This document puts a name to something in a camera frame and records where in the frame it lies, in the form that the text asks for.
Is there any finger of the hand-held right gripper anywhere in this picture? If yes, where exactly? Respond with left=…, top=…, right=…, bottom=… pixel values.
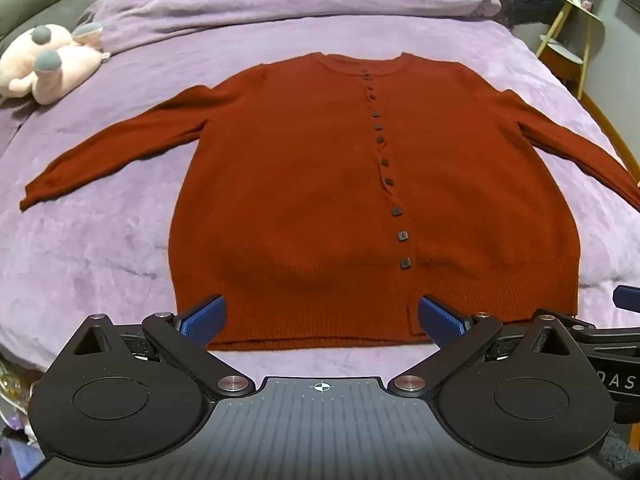
left=614, top=285, right=640, bottom=312

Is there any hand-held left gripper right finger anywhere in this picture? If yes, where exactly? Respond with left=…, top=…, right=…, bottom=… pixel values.
left=393, top=294, right=593, bottom=402

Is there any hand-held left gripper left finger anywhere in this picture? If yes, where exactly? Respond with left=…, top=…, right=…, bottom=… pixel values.
left=59, top=294, right=255, bottom=402

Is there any red knit button cardigan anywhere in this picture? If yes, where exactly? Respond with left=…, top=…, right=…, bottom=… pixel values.
left=19, top=51, right=640, bottom=352

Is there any black clothes pile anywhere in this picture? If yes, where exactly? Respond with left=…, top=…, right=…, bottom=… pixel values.
left=507, top=0, right=568, bottom=26

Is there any yellow side shelf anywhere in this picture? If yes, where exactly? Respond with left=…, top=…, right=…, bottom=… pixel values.
left=535, top=0, right=606, bottom=101

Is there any pink plush toy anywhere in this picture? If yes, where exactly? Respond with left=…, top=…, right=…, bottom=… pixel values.
left=0, top=22, right=111, bottom=106

